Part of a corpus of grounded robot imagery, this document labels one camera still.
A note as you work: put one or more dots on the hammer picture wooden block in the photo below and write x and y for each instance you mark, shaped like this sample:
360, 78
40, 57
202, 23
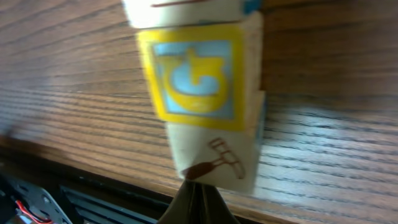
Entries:
224, 159

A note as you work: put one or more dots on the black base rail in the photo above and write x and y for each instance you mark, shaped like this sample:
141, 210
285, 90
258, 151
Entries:
49, 192

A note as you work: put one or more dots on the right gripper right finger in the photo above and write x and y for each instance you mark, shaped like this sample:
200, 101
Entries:
212, 207

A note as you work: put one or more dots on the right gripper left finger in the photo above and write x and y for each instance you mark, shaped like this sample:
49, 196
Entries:
179, 210

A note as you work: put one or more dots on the white maze picture block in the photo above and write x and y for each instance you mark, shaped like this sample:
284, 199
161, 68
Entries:
143, 14

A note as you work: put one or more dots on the plain yellow wooden block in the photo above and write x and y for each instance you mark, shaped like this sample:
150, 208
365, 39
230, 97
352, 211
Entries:
204, 75

